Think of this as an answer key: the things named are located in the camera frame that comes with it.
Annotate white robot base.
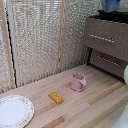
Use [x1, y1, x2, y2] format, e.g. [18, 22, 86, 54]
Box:
[110, 103, 128, 128]

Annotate pink mug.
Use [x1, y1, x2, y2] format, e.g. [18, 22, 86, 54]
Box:
[70, 72, 88, 93]

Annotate yellow rectangular block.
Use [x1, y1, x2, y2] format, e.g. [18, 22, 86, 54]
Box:
[47, 91, 65, 105]

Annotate white floral rim plate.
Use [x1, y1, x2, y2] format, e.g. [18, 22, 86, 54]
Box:
[0, 94, 36, 128]

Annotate dark drawer cabinet frame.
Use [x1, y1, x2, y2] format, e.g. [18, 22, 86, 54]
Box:
[86, 9, 128, 83]

